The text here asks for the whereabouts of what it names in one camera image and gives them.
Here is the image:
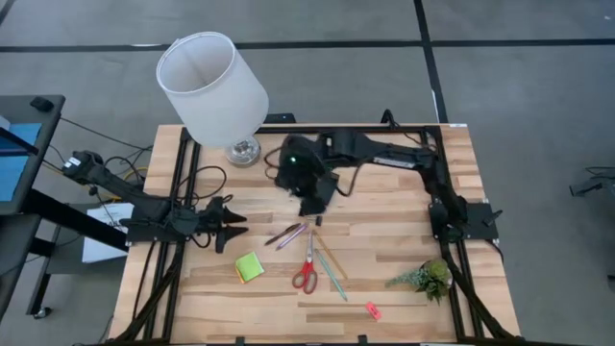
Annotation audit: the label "white shade table lamp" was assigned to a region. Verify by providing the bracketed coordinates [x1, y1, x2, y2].
[155, 31, 270, 168]

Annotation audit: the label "purple translucent pen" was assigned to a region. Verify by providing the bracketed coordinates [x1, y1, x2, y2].
[274, 222, 309, 252]

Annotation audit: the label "red handled scissors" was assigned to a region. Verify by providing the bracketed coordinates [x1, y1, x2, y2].
[290, 230, 320, 296]

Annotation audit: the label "white paper sheet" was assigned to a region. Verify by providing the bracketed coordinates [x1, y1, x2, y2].
[81, 201, 136, 264]

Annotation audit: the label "black floor cable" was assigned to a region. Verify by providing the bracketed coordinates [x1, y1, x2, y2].
[60, 116, 155, 167]

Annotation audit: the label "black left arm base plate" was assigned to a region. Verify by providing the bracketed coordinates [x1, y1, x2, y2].
[119, 204, 196, 244]

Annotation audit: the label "green sticky note pad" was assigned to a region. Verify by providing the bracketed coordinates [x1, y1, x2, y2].
[234, 250, 266, 284]

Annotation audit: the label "black floor equipment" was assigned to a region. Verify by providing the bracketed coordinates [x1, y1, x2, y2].
[569, 165, 615, 198]

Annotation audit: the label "black computer mouse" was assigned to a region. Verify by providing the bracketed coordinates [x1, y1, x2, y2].
[29, 96, 56, 113]

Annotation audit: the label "dark brown pen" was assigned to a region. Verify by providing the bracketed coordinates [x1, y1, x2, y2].
[263, 221, 302, 247]

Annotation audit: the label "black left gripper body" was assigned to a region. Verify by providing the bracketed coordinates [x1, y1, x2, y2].
[194, 195, 228, 240]

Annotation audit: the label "yellow floor cable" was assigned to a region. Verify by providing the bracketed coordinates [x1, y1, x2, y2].
[86, 165, 150, 203]

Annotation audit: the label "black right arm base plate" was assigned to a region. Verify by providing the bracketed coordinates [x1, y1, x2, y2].
[429, 201, 501, 241]

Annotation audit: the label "blue screen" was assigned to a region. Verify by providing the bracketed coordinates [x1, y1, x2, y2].
[0, 122, 43, 203]

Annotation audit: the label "dark grey side desk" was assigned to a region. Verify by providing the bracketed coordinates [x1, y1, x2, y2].
[0, 94, 131, 321]

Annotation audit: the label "small green potted plant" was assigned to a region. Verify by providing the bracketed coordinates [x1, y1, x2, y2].
[384, 258, 454, 306]

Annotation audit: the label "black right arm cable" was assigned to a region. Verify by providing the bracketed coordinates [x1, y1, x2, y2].
[381, 108, 403, 134]

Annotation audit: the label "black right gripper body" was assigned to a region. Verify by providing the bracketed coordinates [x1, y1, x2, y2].
[274, 134, 332, 201]

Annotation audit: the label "black power adapter box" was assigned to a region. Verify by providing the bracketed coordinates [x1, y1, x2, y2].
[262, 112, 297, 126]

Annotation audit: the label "black aluminium table frame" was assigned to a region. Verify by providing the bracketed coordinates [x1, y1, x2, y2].
[109, 123, 523, 346]

